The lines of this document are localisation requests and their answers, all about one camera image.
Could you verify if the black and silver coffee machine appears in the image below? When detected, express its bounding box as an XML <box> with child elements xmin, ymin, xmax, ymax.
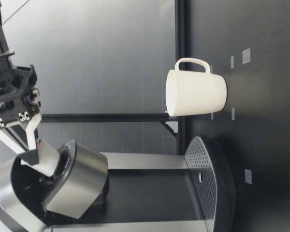
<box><xmin>0</xmin><ymin>135</ymin><xmax>240</xmax><ymax>232</ymax></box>

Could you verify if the white mug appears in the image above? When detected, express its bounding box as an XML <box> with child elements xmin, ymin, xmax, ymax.
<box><xmin>164</xmin><ymin>57</ymin><xmax>228</xmax><ymax>117</ymax></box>

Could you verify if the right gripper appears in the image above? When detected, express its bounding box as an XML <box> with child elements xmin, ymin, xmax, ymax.
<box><xmin>0</xmin><ymin>58</ymin><xmax>43</xmax><ymax>167</ymax></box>

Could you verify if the black frame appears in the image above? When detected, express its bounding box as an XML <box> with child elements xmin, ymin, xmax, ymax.
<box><xmin>0</xmin><ymin>0</ymin><xmax>192</xmax><ymax>155</ymax></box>

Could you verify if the white coffee capsule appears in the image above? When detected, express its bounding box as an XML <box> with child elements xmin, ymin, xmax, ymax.
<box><xmin>36</xmin><ymin>139</ymin><xmax>61</xmax><ymax>177</ymax></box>

